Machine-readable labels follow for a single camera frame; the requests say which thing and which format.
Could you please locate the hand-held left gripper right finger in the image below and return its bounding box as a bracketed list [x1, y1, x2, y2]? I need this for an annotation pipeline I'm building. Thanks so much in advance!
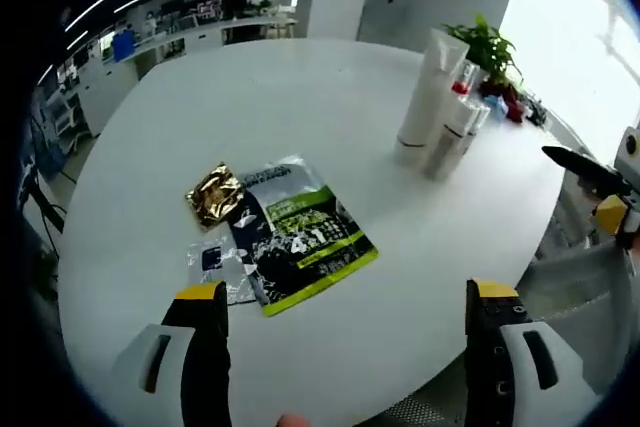
[464, 276, 585, 427]

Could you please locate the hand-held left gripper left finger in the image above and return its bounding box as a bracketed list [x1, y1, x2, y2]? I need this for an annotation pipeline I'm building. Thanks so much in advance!
[110, 280, 232, 427]

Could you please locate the silver skincare sachet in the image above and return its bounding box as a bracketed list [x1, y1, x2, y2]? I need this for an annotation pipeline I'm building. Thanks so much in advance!
[185, 239, 261, 307]

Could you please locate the white skincare bottle clear cap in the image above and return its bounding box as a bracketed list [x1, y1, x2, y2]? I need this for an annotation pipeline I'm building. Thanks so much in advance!
[424, 94, 476, 179]

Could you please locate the green black skincare sachet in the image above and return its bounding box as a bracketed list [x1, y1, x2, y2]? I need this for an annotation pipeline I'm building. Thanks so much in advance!
[227, 155, 380, 318]

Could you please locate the gold skincare sachet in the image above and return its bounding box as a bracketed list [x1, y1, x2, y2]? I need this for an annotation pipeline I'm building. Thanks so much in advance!
[183, 162, 245, 232]

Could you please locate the red banded white skincare bottle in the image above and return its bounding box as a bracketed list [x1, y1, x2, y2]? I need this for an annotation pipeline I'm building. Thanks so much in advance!
[449, 60, 479, 98]

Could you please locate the white skincare tube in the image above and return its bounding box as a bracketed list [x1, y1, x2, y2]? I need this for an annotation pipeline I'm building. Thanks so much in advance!
[394, 27, 470, 166]

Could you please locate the black bundle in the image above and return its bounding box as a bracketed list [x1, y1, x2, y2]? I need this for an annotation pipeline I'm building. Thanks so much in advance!
[524, 96, 549, 126]

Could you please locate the grey mesh office chair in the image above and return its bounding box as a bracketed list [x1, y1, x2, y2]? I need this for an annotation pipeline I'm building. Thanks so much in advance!
[519, 239, 640, 398]

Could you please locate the potted green plant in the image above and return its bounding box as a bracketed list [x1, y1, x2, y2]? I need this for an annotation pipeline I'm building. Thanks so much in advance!
[442, 14, 522, 89]

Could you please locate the long white office counter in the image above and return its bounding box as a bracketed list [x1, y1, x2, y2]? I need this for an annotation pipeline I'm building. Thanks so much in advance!
[79, 16, 299, 137]

